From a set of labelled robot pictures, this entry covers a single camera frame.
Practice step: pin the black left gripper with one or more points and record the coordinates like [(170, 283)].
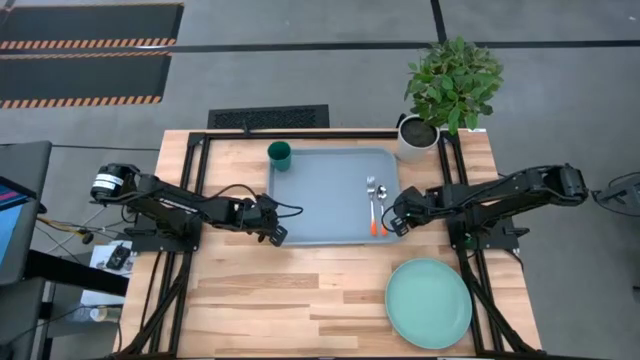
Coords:
[(255, 214)]

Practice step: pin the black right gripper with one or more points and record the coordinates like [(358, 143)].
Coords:
[(417, 206)]

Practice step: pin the grey plastic tray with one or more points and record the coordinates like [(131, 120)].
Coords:
[(330, 200)]

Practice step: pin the dark green cup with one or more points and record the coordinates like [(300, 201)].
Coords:
[(280, 156)]

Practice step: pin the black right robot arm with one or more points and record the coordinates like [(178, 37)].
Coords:
[(500, 192)]

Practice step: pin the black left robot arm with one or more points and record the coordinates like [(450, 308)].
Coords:
[(170, 202)]

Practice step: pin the teal round plate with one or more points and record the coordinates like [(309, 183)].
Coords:
[(428, 303)]

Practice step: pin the black floor vent grille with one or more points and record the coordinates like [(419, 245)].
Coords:
[(268, 117)]

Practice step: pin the green plant in white pot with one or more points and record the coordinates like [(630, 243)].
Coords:
[(452, 85)]

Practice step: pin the small black handheld device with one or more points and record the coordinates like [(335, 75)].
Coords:
[(118, 257)]

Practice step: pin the white paper sheet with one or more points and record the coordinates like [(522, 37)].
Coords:
[(97, 290)]

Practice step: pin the clear plastic bottle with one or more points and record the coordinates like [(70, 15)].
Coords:
[(100, 314)]

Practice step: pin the black desk bar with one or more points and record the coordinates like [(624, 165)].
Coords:
[(75, 272)]

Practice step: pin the dark grey floor stand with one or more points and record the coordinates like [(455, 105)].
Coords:
[(622, 195)]

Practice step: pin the black mat with hazard stripes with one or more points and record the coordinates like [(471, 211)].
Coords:
[(90, 22), (80, 77)]

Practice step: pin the monitor with blue screen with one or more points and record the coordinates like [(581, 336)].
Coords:
[(10, 230)]

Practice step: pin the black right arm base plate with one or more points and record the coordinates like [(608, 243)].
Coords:
[(505, 236)]

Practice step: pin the black aluminium table frame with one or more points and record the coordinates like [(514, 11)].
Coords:
[(300, 135)]

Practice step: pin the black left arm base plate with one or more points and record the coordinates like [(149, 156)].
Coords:
[(150, 244)]

